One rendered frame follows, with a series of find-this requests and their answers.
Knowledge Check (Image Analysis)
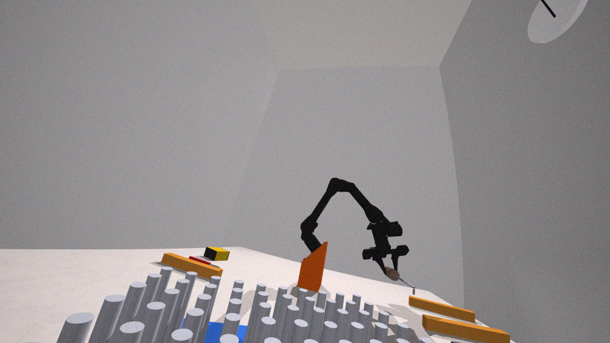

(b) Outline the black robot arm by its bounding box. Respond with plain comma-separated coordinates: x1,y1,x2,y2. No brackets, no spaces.
300,178,403,253

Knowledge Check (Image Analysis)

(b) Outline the yellow box with black end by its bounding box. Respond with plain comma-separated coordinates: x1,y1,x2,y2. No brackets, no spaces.
203,247,230,261

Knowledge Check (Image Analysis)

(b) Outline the blue flat strip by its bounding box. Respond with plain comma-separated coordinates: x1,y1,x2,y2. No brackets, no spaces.
204,322,247,343

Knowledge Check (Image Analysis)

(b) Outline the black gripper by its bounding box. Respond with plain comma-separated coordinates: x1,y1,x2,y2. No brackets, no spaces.
362,234,409,275

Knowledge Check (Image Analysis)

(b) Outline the orange flat bar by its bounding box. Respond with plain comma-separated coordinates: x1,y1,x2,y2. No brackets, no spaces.
408,295,475,323
161,253,223,279
422,314,510,343

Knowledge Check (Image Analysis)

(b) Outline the wooden-handled tool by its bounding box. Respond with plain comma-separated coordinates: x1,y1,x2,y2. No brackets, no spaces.
385,266,415,295

